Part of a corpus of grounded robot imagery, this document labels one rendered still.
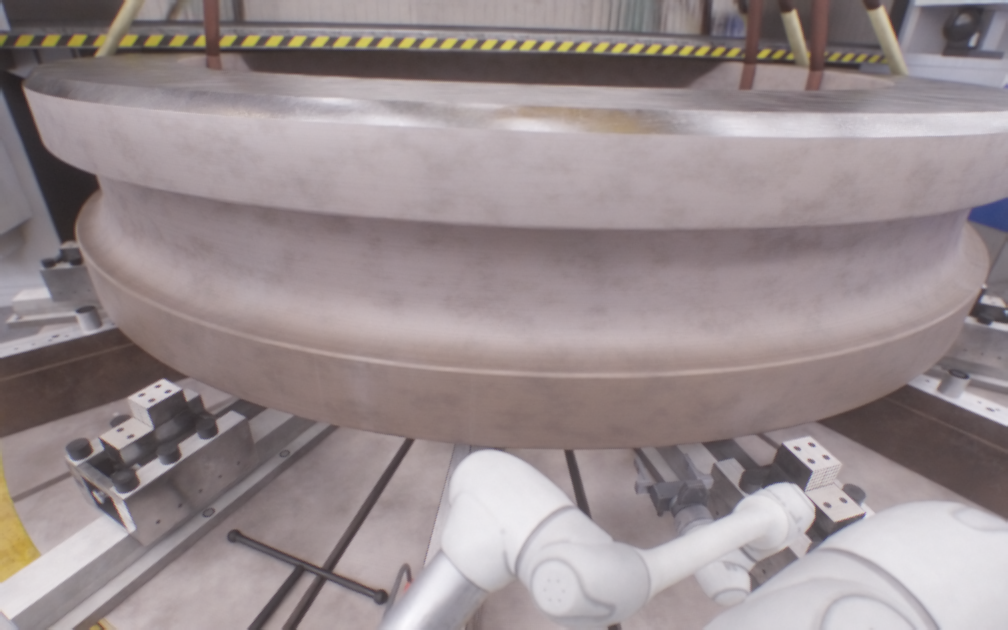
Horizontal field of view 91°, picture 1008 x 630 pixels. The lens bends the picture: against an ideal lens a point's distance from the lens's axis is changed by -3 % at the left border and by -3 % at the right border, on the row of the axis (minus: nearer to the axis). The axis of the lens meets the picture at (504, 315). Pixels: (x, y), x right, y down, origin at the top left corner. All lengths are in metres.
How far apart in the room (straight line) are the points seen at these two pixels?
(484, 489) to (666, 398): 0.80
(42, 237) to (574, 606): 4.77
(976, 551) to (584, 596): 0.39
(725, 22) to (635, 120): 3.92
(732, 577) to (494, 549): 0.60
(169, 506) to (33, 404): 1.20
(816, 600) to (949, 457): 2.37
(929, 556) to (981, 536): 0.06
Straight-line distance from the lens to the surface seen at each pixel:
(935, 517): 0.60
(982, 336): 3.60
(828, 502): 1.80
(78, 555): 2.18
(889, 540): 0.55
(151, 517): 2.03
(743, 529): 1.09
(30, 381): 3.03
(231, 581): 2.08
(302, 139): 1.29
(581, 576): 0.71
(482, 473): 0.83
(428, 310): 1.46
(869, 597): 0.46
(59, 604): 2.15
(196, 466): 2.04
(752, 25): 4.80
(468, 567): 0.82
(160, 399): 2.01
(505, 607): 1.86
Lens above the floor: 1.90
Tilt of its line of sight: 29 degrees down
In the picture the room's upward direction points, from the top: 2 degrees clockwise
